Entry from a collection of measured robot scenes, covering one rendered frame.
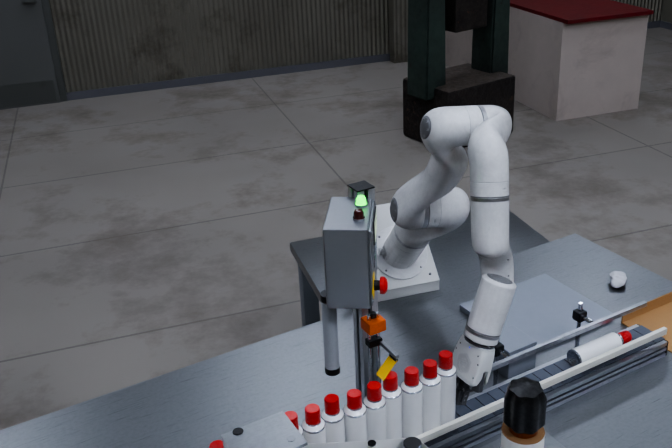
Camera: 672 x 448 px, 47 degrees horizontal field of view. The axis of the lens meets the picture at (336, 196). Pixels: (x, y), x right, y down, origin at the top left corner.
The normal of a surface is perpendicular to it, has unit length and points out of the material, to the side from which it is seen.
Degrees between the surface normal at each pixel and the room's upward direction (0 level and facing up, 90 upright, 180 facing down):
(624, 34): 90
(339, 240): 90
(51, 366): 0
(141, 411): 0
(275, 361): 0
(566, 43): 90
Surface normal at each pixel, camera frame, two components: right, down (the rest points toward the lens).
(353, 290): -0.10, 0.40
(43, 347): -0.04, -0.91
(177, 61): 0.30, 0.37
